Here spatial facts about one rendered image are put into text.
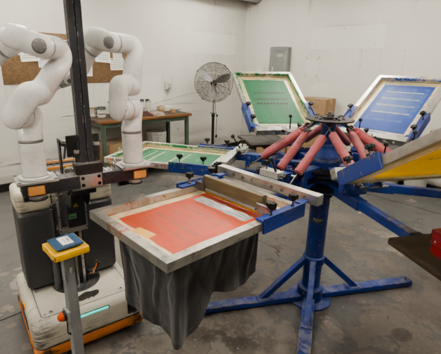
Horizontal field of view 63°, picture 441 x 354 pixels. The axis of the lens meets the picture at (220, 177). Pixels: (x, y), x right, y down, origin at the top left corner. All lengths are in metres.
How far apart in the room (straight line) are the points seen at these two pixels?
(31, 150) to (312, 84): 5.23
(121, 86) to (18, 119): 0.43
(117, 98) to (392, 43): 4.63
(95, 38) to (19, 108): 0.46
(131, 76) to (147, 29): 4.21
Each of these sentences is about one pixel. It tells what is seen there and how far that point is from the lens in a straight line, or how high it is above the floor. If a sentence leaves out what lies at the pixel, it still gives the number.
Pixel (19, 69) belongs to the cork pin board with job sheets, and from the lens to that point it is 5.12.
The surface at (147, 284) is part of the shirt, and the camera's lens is 1.62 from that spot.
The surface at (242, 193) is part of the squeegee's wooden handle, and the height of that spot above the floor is 1.04.
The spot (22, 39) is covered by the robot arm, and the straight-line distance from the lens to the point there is 1.52.
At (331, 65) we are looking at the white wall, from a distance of 6.15.
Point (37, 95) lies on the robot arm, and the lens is 1.52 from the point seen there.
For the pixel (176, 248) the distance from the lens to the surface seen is 1.38.
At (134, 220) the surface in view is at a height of 0.95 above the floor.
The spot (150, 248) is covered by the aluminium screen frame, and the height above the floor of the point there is 0.99.
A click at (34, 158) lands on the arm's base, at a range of 1.65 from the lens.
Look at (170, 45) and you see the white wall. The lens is 6.12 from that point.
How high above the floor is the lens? 1.62
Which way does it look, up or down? 18 degrees down
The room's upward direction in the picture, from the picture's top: 2 degrees clockwise
